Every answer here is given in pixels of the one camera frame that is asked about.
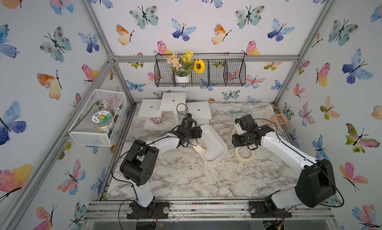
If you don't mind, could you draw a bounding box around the masking tape roll one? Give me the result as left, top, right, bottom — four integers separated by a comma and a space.
234, 147, 255, 164

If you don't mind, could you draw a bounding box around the white plastic storage tray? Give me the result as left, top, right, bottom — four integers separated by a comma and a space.
198, 124, 228, 163

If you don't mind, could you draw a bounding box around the masking tape roll two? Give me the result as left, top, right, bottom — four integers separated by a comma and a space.
190, 139, 209, 156

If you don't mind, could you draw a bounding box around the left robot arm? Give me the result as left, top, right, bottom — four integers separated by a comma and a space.
119, 114, 202, 208

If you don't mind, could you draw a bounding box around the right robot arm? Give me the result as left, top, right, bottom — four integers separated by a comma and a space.
232, 115, 339, 212

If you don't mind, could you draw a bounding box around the white tiered display stand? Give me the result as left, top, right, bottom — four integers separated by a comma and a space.
137, 93, 212, 131

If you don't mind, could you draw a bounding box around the pink artificial flower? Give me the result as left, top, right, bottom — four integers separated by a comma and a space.
150, 116, 166, 126

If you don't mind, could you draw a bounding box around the artificial flower pot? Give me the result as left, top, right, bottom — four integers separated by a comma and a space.
166, 50, 206, 84

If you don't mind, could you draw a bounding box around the green lid jar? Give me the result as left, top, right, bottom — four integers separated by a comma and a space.
91, 111, 112, 133

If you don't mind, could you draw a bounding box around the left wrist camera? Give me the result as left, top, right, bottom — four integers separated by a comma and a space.
182, 114, 194, 128

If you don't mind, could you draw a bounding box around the black wire wall basket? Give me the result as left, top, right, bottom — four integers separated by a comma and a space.
154, 53, 246, 89

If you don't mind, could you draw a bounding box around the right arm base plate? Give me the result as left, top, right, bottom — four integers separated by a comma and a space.
248, 201, 292, 218

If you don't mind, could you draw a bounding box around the clear acrylic wall box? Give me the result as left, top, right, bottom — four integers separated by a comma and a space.
67, 89, 127, 147

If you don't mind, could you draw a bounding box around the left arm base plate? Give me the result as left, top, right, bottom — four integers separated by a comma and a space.
126, 201, 170, 220

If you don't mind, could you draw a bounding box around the aluminium front rail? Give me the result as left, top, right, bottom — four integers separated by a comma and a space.
85, 199, 334, 223

